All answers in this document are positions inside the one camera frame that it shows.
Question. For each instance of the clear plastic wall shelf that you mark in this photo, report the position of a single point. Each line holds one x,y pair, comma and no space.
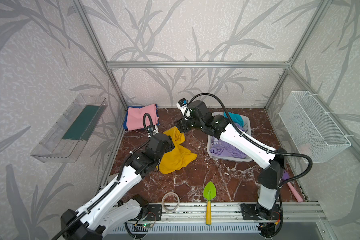
52,148

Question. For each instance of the white wire mesh basket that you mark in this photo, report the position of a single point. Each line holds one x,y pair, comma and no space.
312,129

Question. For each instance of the grey plastic laundry basket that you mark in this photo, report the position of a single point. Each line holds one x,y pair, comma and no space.
246,128

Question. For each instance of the teal t-shirt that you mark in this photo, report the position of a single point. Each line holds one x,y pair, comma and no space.
237,119

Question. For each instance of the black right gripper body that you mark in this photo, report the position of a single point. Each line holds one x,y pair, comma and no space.
182,125

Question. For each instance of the aluminium frame profile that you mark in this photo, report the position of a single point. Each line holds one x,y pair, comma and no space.
287,66

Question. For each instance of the dark green sponge pad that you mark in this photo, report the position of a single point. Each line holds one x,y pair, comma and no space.
83,126

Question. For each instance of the green toy trowel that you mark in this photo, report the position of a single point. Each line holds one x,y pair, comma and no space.
209,193

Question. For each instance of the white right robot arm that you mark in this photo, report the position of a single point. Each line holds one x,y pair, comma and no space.
196,115

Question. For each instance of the yellow printed t-shirt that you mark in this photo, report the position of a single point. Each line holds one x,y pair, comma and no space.
179,157

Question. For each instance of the purple pink toy rake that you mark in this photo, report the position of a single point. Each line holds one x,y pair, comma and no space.
292,188

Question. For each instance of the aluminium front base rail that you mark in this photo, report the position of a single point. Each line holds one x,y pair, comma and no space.
189,213

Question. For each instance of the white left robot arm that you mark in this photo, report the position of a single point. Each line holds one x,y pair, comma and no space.
99,216

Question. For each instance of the clear tape roll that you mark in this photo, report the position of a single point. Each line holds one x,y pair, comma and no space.
170,202

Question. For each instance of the pink folded t-shirt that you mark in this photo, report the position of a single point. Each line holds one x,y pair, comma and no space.
139,117

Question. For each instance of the purple t-shirt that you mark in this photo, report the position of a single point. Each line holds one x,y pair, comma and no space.
219,149

